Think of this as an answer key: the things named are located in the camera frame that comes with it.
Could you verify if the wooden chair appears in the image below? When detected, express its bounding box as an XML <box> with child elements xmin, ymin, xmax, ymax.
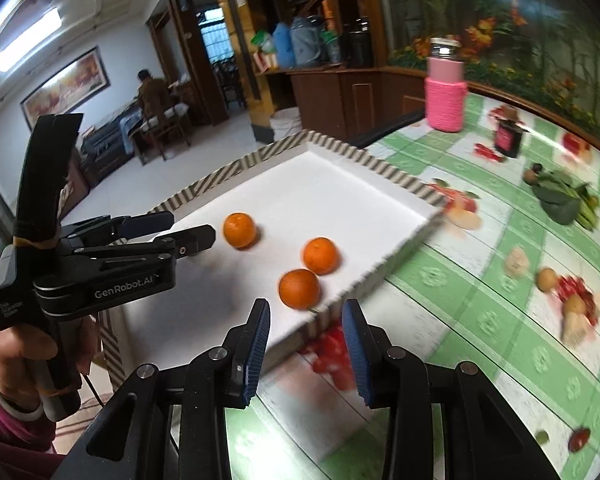
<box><xmin>130</xmin><ymin>105</ymin><xmax>191</xmax><ymax>163</ymax></box>

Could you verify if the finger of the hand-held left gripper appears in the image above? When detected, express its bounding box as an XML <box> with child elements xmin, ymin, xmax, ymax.
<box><xmin>62</xmin><ymin>211</ymin><xmax>175</xmax><ymax>242</ymax></box>
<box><xmin>82</xmin><ymin>225</ymin><xmax>216</xmax><ymax>262</ymax></box>

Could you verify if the ceiling light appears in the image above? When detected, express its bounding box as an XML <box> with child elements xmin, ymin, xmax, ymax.
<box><xmin>0</xmin><ymin>7</ymin><xmax>63</xmax><ymax>72</ymax></box>

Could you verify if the flower scene wall panel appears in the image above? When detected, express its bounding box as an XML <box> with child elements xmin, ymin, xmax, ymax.
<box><xmin>375</xmin><ymin>0</ymin><xmax>600</xmax><ymax>126</ymax></box>

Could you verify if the framed wall painting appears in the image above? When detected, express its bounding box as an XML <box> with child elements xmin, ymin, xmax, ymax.
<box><xmin>20</xmin><ymin>45</ymin><xmax>112</xmax><ymax>130</ymax></box>

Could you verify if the dark pot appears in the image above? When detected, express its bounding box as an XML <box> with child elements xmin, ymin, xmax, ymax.
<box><xmin>347</xmin><ymin>20</ymin><xmax>376</xmax><ymax>68</ymax></box>

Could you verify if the blue jug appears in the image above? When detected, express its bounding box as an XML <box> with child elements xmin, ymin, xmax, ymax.
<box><xmin>271</xmin><ymin>22</ymin><xmax>295</xmax><ymax>68</ymax></box>

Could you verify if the person's left hand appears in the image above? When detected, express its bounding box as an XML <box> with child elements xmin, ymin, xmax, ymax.
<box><xmin>0</xmin><ymin>330</ymin><xmax>60</xmax><ymax>408</ymax></box>

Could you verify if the black cable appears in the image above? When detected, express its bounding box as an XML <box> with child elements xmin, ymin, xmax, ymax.
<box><xmin>80</xmin><ymin>372</ymin><xmax>106</xmax><ymax>408</ymax></box>

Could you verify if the dark jar red label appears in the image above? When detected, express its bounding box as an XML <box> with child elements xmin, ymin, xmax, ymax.
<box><xmin>495</xmin><ymin>120</ymin><xmax>525</xmax><ymax>159</ymax></box>

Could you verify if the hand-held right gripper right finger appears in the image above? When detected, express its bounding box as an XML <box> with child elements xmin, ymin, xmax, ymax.
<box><xmin>341</xmin><ymin>298</ymin><xmax>556</xmax><ymax>480</ymax></box>

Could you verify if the black bench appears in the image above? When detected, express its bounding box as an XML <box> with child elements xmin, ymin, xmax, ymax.
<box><xmin>80</xmin><ymin>115</ymin><xmax>141</xmax><ymax>186</ymax></box>

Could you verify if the orange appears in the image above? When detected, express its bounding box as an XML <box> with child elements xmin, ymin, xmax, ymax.
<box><xmin>278</xmin><ymin>268</ymin><xmax>321</xmax><ymax>310</ymax></box>
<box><xmin>223</xmin><ymin>212</ymin><xmax>257</xmax><ymax>249</ymax></box>
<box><xmin>302</xmin><ymin>236</ymin><xmax>340</xmax><ymax>276</ymax></box>

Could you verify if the white bangle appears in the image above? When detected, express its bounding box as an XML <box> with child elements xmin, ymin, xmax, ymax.
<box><xmin>0</xmin><ymin>370</ymin><xmax>46</xmax><ymax>423</ymax></box>

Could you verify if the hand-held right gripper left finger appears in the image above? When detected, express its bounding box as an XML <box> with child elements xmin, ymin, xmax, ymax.
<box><xmin>55</xmin><ymin>298</ymin><xmax>272</xmax><ymax>480</ymax></box>

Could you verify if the green checked fruit-print tablecloth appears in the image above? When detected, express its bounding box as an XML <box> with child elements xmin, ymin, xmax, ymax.
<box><xmin>225</xmin><ymin>87</ymin><xmax>600</xmax><ymax>480</ymax></box>

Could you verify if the pink knitted sleeve bottle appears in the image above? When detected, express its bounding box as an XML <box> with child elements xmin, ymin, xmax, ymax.
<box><xmin>424</xmin><ymin>37</ymin><xmax>468</xmax><ymax>133</ymax></box>

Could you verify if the small red fruit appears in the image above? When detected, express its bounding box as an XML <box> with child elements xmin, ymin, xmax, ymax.
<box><xmin>567</xmin><ymin>426</ymin><xmax>592</xmax><ymax>453</ymax></box>

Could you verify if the white foam tray striped rim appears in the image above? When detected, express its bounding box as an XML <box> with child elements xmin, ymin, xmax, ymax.
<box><xmin>97</xmin><ymin>129</ymin><xmax>450</xmax><ymax>388</ymax></box>

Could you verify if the large clear jar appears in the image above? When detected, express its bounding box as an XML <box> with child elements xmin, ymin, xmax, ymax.
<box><xmin>290</xmin><ymin>17</ymin><xmax>323</xmax><ymax>67</ymax></box>

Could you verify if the wooden cabinet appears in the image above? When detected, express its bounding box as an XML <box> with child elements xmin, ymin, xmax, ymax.
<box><xmin>250</xmin><ymin>62</ymin><xmax>431</xmax><ymax>143</ymax></box>

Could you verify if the white bucket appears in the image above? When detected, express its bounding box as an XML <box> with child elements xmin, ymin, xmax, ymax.
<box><xmin>270</xmin><ymin>107</ymin><xmax>303</xmax><ymax>142</ymax></box>

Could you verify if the green bag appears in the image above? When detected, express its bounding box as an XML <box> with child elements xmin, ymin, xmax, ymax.
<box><xmin>250</xmin><ymin>30</ymin><xmax>278</xmax><ymax>68</ymax></box>

